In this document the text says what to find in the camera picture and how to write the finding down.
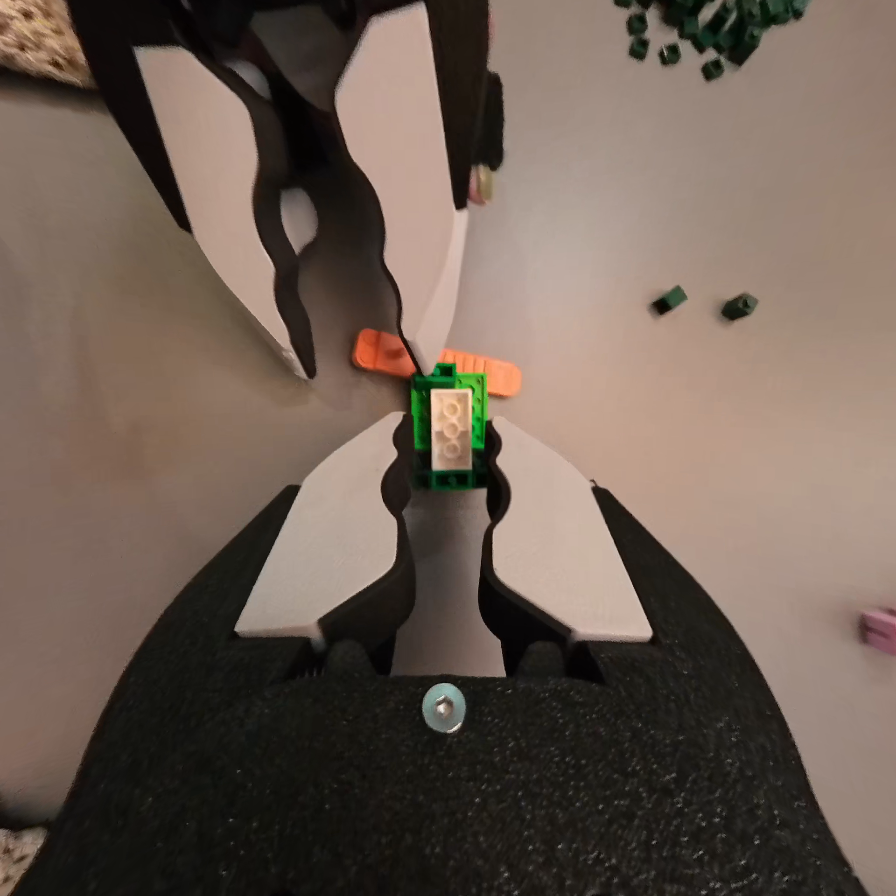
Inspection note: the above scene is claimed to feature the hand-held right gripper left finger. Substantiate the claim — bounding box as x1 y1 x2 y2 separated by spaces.
234 412 417 676

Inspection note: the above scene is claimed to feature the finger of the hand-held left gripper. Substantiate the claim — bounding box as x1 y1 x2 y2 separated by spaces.
335 0 470 373
132 44 319 381

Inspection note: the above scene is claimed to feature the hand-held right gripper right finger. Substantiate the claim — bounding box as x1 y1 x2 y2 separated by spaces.
479 416 655 677

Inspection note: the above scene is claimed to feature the green and white lego assembly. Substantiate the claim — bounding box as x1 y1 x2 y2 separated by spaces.
409 363 489 491

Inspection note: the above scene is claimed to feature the orange lego brick separator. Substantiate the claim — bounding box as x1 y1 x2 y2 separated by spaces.
350 329 523 400

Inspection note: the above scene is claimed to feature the pink lego brick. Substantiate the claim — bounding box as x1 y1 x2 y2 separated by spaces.
859 607 896 656

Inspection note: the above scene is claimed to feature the pile of dark green lego bricks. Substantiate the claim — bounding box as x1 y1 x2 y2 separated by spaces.
612 0 811 82

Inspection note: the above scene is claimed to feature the beige knitted cloth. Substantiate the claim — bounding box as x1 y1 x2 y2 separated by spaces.
0 0 96 89

